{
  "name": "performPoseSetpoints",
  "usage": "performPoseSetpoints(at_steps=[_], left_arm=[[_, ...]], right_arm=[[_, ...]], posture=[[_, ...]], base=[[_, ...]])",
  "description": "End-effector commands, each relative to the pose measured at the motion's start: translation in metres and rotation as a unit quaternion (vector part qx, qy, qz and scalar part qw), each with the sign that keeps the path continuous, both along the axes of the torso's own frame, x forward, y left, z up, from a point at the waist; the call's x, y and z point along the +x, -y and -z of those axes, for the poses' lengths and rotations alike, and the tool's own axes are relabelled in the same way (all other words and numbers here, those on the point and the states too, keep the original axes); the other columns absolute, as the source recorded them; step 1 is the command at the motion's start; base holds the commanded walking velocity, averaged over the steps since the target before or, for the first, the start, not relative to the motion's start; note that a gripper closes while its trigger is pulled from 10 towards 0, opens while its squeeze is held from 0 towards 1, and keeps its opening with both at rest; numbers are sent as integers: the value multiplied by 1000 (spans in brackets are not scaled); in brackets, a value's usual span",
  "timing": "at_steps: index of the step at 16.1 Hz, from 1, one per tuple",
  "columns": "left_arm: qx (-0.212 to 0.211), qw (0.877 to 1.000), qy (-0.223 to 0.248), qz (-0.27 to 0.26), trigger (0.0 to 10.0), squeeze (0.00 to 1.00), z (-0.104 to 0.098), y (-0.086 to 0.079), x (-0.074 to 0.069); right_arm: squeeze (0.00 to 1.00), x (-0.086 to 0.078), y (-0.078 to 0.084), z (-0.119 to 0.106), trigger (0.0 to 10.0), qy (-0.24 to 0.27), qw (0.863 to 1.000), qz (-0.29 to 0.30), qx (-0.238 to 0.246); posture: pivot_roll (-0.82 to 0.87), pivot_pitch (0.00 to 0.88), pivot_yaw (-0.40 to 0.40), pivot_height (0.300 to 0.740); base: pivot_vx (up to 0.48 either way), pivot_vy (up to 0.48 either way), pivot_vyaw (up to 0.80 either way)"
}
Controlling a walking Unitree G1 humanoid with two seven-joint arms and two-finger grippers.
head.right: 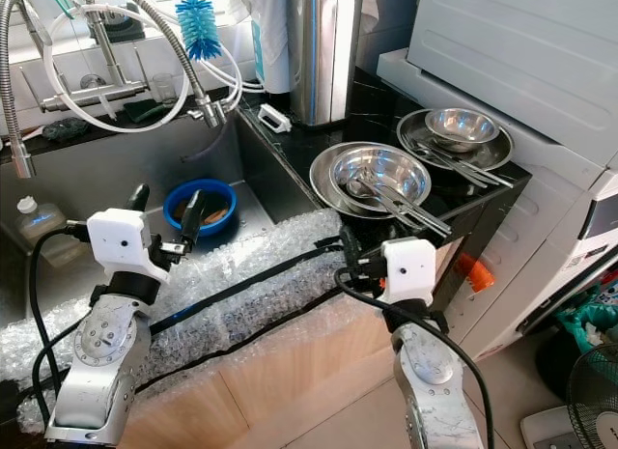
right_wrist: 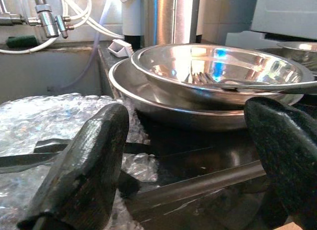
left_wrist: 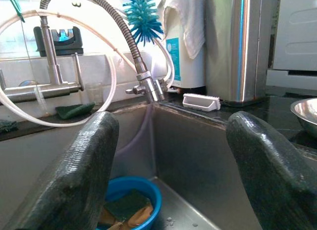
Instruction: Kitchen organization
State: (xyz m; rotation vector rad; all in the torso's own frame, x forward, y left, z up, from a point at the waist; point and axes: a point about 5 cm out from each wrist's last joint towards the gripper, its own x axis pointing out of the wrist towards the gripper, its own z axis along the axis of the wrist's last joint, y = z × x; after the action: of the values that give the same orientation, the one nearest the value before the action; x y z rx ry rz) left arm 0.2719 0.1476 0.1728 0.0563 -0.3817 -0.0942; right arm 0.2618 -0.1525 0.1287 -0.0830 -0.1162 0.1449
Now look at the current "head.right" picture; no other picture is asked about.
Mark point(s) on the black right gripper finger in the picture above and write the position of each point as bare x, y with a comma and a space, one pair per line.
348, 247

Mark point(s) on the steel spoon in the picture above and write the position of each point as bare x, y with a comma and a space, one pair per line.
463, 164
420, 217
488, 169

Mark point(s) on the large deep steel bowl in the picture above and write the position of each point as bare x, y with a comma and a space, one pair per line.
396, 169

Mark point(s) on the brown food scraps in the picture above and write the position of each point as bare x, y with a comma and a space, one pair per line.
217, 215

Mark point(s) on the blue bowl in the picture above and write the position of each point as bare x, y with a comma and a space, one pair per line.
222, 193

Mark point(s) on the steel fork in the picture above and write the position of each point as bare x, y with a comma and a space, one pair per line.
391, 206

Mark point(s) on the steel sink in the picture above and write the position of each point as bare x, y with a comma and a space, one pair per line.
77, 169

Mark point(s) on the dark green sponge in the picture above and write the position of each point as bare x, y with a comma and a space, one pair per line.
142, 112

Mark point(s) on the bubble wrap sheet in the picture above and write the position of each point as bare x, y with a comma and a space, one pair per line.
251, 314

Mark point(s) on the clear plastic bottle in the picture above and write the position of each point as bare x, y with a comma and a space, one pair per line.
46, 235

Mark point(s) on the black scrubber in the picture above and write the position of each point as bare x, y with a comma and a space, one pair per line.
65, 130

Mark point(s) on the orange plastic knob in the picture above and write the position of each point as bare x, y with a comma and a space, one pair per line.
473, 273

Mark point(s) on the small glass cup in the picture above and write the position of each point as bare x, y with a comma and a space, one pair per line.
162, 89

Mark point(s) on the steel faucet mixer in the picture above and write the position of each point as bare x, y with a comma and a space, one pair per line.
101, 94

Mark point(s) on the small white clip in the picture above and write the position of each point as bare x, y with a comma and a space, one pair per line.
273, 119

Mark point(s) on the wooden cabinet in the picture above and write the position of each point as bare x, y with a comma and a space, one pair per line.
251, 391

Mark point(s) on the small steel bowl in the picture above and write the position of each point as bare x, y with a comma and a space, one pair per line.
462, 126

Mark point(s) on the blue bottle brush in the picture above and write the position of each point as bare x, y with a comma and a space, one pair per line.
199, 36

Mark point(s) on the tall steel canister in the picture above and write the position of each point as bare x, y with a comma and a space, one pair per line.
324, 55

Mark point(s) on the white appliance with teal label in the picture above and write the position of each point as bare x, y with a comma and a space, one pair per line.
270, 42

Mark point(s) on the teal bag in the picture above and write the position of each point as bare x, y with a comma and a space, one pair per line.
589, 319

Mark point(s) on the white washing machine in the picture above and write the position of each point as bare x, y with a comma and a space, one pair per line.
512, 43

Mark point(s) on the black fan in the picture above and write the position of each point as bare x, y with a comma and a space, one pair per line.
597, 401

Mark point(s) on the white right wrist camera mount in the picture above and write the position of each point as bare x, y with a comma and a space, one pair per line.
410, 270

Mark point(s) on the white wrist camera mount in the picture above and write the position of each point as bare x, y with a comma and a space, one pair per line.
410, 270
121, 241

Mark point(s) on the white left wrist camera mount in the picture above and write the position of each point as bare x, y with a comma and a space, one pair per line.
121, 241

